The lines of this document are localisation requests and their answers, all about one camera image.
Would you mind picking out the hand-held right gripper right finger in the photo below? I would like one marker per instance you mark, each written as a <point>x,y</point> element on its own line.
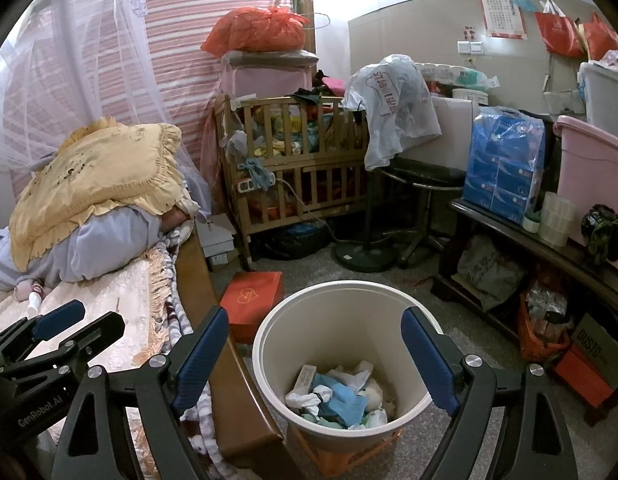
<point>429,360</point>

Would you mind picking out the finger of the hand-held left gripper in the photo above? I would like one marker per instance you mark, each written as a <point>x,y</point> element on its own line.
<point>59,320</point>
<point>94,332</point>

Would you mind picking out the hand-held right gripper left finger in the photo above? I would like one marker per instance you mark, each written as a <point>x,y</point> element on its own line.
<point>199,360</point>

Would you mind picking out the white tissue wad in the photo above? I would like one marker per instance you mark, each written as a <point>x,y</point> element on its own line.
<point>301,402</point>
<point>374,392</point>

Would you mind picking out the white plastic bin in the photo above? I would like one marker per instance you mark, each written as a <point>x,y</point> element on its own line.
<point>279,330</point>

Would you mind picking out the blue snack wrapper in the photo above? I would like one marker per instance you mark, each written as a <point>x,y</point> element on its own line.
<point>344,400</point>

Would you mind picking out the white medicine box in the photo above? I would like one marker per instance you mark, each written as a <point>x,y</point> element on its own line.
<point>303,380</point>

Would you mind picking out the white bottle with pink label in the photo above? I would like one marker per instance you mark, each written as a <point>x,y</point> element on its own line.
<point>35,306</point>

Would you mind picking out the pink quilted bedspread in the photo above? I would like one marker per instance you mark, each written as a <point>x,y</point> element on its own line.
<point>114,305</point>

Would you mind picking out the red gift box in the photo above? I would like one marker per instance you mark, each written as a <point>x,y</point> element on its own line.
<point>251,305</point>

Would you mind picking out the grey blanket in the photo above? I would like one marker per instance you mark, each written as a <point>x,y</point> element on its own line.
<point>104,245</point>

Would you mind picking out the grey bag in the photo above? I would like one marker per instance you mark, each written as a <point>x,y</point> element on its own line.
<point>489,275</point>

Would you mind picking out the orange plastic bag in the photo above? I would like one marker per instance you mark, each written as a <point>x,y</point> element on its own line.
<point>539,340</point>

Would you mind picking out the white shoe boxes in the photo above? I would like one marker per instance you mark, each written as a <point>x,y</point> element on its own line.
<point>216,245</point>

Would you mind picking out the black fan base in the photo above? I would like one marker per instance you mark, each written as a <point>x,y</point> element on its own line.
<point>366,257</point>

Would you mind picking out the orange crate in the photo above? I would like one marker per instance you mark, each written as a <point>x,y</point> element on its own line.
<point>339,455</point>

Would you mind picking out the yellow frilled pillow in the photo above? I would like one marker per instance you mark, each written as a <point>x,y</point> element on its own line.
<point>99,180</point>

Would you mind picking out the dark wooden shelf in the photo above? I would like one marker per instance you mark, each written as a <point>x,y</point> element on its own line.
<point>514,240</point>

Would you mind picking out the black bag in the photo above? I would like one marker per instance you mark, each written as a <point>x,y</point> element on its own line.
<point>299,242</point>

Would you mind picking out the orange box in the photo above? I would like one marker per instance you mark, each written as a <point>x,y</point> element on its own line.
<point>584,380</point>

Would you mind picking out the black printed box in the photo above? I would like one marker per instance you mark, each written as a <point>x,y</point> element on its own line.
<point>601,350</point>

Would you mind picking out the black stool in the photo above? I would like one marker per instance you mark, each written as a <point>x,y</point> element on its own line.
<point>424,175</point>

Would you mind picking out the clear plastic container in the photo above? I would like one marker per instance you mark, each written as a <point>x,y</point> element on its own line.
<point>558,220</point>

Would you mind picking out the blue cloth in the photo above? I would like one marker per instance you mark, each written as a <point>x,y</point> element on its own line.
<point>256,172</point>

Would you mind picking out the blue tissue pack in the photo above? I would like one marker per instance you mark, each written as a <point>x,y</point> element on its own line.
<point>499,170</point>

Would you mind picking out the wooden crib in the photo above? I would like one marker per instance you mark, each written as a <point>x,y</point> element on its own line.
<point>289,175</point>

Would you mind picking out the white cardboard box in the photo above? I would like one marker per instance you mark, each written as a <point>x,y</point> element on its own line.
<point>454,130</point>

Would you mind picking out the pink plastic tub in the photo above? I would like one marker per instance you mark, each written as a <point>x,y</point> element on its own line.
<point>594,170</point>

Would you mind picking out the white plastic bag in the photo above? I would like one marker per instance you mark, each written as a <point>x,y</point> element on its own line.
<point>394,110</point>

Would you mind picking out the white mosquito net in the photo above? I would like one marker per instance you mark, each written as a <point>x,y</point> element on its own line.
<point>49,60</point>

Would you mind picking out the pink striped mattress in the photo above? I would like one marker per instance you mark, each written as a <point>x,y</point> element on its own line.
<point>189,60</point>

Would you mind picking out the white storage box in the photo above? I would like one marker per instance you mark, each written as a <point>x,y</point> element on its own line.
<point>606,95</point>

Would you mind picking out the red plastic bag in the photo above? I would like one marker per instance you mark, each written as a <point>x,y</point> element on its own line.
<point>259,32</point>

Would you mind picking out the red shopping bag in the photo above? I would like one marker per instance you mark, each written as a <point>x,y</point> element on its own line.
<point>559,35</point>
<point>604,40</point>

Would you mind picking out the wooden bed frame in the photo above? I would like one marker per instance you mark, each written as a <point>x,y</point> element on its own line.
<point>229,400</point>

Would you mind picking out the wall switches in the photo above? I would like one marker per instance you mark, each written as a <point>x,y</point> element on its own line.
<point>470,47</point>

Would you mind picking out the wall calendar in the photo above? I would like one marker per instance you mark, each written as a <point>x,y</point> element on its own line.
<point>503,12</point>

